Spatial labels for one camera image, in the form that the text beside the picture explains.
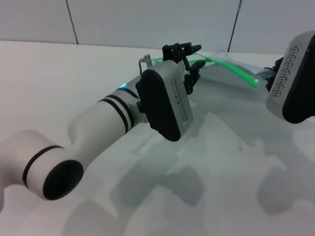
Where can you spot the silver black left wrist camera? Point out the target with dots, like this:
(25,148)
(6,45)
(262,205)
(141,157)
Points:
(157,103)

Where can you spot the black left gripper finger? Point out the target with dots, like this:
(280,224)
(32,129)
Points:
(194,76)
(176,51)

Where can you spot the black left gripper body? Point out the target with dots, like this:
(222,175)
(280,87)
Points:
(185,68)

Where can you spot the clear document bag green zipper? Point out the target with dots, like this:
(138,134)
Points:
(236,67)

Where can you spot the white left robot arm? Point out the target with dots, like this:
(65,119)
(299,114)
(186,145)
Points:
(98,123)

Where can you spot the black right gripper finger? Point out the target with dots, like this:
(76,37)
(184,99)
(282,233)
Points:
(269,82)
(279,64)

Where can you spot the green zipper slider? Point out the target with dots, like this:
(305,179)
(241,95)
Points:
(209,59)

